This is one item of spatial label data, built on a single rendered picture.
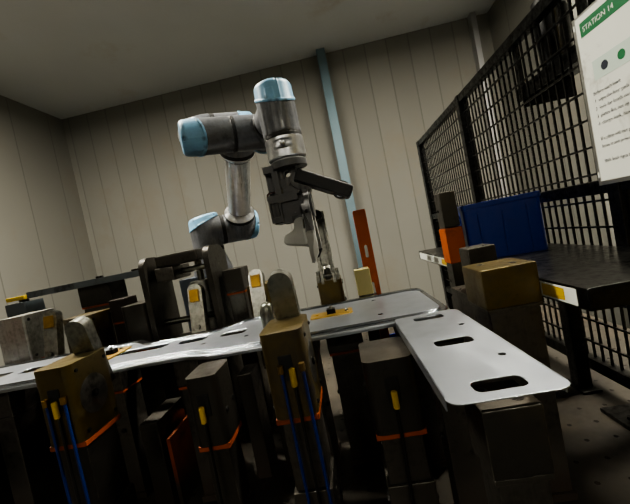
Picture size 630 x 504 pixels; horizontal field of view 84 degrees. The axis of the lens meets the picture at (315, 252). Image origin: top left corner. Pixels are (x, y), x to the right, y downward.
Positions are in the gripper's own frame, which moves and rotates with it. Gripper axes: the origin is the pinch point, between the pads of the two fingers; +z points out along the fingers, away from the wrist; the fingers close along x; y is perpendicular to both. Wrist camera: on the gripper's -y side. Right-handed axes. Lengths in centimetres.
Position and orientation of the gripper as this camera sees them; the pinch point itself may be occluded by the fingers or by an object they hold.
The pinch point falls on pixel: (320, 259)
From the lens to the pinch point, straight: 69.7
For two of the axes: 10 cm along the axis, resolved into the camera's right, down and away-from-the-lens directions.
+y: -9.8, 2.1, 0.7
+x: -0.6, 0.5, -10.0
